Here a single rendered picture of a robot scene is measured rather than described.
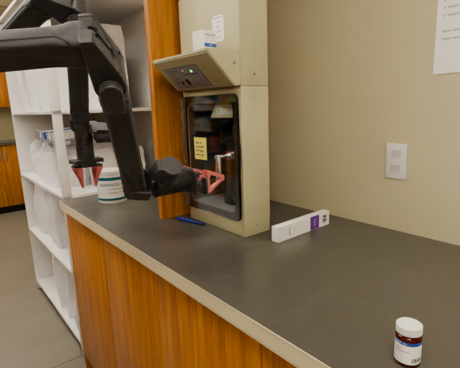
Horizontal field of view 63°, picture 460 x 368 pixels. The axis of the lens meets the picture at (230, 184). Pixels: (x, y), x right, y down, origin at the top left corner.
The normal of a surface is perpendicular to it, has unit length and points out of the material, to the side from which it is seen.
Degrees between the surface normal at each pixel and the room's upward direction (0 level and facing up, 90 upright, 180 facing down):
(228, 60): 90
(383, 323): 0
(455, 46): 90
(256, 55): 90
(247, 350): 90
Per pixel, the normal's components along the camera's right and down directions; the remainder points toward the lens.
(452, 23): -0.78, 0.15
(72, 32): 0.07, -0.52
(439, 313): -0.04, -0.98
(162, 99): 0.63, 0.14
